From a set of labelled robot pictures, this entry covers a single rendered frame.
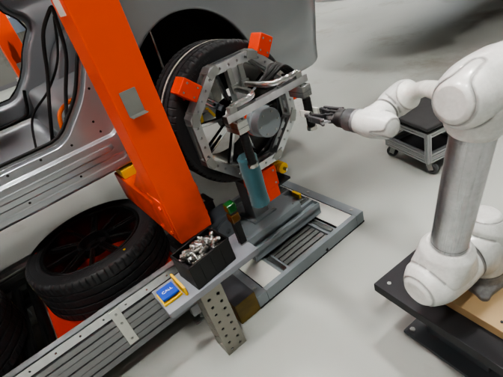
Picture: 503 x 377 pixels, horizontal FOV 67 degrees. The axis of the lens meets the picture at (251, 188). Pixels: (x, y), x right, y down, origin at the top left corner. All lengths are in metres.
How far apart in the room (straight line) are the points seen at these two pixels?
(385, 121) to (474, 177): 0.46
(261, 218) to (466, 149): 1.34
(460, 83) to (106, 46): 1.02
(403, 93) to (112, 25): 1.00
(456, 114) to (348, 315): 1.19
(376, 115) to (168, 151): 0.77
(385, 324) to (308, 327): 0.33
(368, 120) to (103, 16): 0.93
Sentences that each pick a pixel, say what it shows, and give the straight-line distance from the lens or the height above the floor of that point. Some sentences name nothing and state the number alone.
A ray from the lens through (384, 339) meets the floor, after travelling 1.77.
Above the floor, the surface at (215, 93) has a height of 0.83.
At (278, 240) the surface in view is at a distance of 2.09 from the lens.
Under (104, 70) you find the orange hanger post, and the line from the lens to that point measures 1.36.
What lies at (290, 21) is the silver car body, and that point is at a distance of 2.46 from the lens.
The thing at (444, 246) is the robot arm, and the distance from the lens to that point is 1.18.
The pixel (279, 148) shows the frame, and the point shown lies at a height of 0.63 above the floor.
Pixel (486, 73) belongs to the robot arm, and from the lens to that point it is 0.87.
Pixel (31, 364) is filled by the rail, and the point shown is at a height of 0.39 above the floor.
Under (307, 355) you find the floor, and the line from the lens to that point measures 1.76.
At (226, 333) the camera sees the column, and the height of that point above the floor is 0.13.
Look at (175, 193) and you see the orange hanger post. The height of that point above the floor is 0.75.
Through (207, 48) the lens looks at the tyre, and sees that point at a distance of 1.69.
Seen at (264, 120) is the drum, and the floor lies 0.87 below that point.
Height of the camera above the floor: 1.46
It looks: 31 degrees down
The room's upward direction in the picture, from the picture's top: 18 degrees counter-clockwise
